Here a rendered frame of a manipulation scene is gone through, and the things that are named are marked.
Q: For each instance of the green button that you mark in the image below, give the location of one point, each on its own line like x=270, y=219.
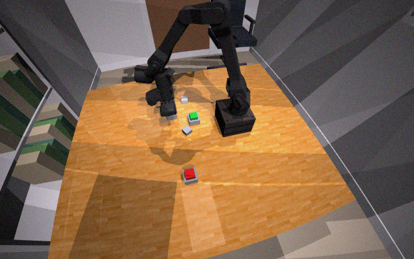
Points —
x=193, y=118

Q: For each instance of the red button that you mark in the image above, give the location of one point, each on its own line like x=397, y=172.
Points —
x=190, y=175

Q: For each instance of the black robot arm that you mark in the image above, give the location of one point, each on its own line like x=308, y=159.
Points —
x=218, y=14

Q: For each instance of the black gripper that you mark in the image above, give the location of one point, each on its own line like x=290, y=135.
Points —
x=168, y=106

